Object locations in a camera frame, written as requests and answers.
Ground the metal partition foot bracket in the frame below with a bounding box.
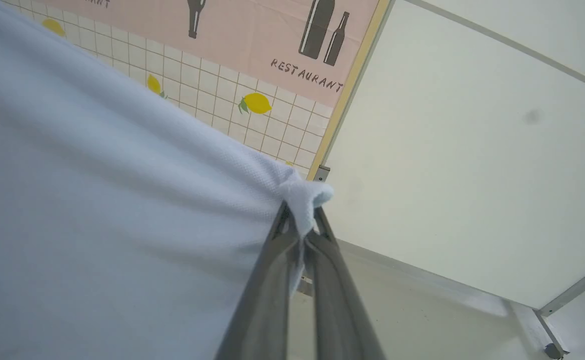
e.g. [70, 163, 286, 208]
[531, 267, 585, 360]

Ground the plain white partition panel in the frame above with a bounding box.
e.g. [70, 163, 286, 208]
[316, 0, 585, 311]

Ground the light blue white-collar polo shirt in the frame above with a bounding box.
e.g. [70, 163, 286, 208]
[0, 0, 335, 360]

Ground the lemon grid print backdrop panel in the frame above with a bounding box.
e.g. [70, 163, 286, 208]
[0, 0, 394, 182]

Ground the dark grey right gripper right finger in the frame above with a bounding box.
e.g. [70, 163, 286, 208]
[304, 206, 386, 360]

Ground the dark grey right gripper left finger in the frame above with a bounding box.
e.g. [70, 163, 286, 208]
[215, 201, 303, 360]

